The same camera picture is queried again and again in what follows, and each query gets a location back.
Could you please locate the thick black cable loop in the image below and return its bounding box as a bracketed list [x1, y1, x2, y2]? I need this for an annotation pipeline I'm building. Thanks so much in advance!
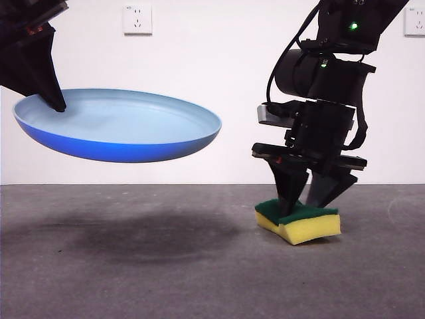
[344, 105, 370, 151]

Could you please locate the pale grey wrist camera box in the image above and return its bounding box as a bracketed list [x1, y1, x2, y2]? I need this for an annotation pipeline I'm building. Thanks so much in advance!
[256, 102, 297, 128]

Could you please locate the yellow sponge with green scourer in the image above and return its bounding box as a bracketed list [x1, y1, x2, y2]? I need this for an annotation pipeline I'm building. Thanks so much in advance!
[254, 198, 342, 247]

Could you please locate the thin black cable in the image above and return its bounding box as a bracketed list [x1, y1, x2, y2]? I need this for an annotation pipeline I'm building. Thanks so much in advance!
[266, 0, 325, 110]

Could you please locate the white wall socket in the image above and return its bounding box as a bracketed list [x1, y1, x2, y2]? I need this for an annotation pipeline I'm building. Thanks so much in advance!
[403, 7, 425, 38]
[123, 5, 153, 37]

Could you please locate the blue round plate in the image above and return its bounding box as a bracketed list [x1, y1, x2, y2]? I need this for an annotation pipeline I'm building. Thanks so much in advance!
[13, 88, 222, 163]

